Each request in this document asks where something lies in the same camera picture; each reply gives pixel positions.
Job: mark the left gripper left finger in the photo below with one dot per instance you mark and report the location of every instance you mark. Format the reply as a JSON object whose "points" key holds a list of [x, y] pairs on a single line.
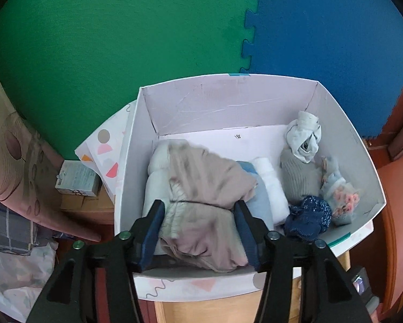
{"points": [[130, 252]]}

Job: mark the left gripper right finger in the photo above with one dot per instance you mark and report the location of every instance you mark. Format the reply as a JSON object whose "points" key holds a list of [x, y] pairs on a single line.
{"points": [[273, 254]]}

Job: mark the white underwear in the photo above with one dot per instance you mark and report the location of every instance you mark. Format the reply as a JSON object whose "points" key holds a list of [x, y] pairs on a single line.
{"points": [[278, 201]]}

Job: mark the navy lace underwear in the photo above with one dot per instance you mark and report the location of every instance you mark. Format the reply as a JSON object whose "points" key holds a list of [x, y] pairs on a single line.
{"points": [[310, 218]]}

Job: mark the wooden top drawer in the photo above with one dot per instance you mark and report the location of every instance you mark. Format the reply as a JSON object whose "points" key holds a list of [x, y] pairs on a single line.
{"points": [[242, 308]]}

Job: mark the grey beige underwear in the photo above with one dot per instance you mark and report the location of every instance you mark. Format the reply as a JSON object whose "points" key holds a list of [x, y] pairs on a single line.
{"points": [[198, 227]]}

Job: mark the light blue garment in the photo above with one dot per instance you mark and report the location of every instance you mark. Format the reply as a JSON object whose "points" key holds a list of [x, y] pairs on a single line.
{"points": [[157, 185]]}

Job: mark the blue floral trim underwear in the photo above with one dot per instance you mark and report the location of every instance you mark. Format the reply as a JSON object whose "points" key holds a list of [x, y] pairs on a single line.
{"points": [[340, 195]]}

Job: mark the pale blue underwear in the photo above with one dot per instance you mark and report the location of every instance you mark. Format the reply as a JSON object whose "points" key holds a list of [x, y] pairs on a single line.
{"points": [[303, 136]]}

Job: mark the brown cardboard box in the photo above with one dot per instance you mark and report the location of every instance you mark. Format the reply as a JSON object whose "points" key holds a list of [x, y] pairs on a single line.
{"points": [[99, 209]]}

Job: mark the white teal mask box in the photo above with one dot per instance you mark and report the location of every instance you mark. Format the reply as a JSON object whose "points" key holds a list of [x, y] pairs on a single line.
{"points": [[75, 178]]}

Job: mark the pink XINCCI shoe box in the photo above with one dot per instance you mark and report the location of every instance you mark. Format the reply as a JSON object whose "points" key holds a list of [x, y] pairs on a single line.
{"points": [[218, 86]]}

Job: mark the white patterned cover cloth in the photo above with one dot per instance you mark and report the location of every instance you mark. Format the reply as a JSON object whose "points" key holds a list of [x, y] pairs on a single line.
{"points": [[104, 154]]}

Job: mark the grey plaid blanket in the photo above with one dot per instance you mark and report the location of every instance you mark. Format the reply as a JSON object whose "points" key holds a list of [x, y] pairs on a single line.
{"points": [[19, 235]]}

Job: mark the pink floral curtain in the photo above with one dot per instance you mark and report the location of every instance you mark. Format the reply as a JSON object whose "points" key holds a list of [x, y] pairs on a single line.
{"points": [[28, 170]]}

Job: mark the orange wooden bed frame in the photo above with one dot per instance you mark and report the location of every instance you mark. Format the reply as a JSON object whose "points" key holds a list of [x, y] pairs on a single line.
{"points": [[381, 253]]}

